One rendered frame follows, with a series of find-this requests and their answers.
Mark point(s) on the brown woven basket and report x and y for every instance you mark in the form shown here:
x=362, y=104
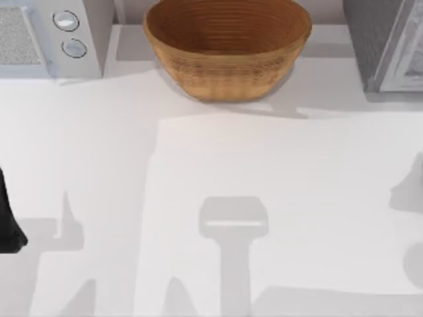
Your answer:
x=228, y=49

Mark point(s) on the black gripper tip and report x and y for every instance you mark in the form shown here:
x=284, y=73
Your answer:
x=8, y=224

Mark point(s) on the pale microwave oven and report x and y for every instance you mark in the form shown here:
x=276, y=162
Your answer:
x=49, y=39

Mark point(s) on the round microwave knob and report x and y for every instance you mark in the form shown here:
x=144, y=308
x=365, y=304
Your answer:
x=74, y=48
x=65, y=20

